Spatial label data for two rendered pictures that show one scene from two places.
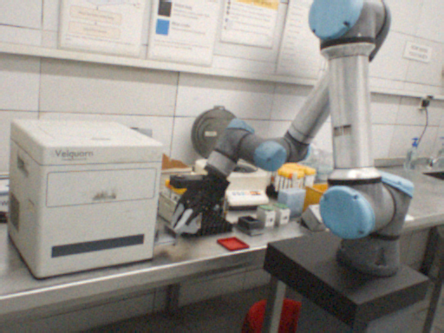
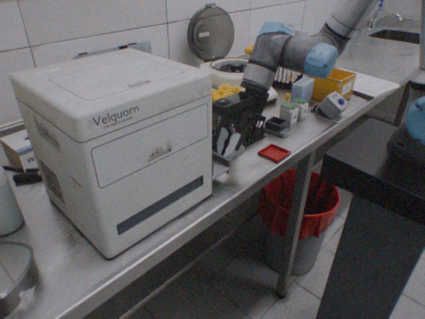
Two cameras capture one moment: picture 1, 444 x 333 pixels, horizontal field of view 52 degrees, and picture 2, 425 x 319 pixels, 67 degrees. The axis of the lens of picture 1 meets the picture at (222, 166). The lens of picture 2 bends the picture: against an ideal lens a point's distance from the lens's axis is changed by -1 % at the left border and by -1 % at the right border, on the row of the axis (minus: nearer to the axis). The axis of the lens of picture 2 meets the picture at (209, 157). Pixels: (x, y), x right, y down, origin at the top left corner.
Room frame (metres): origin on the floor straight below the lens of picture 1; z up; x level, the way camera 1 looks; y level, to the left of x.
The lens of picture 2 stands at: (0.44, 0.23, 1.36)
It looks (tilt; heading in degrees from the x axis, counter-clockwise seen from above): 32 degrees down; 353
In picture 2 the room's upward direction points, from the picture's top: straight up
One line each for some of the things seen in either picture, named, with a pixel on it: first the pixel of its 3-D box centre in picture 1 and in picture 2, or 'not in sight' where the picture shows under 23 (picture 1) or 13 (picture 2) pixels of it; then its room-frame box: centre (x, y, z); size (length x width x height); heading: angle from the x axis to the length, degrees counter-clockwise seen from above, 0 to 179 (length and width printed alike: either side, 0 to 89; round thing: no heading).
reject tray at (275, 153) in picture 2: (232, 243); (274, 152); (1.21, -0.06, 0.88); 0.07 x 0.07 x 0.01; 38
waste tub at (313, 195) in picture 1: (328, 202); (331, 85); (1.60, -0.40, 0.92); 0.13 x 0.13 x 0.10; 36
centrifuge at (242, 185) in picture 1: (231, 181); (238, 80); (1.67, -0.04, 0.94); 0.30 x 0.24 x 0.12; 29
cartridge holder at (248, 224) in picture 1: (248, 224); (276, 125); (1.35, -0.11, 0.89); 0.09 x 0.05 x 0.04; 41
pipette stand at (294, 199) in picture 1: (290, 204); (301, 94); (1.52, -0.25, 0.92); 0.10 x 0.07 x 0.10; 135
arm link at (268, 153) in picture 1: (265, 152); (311, 56); (1.17, -0.11, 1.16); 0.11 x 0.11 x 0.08; 47
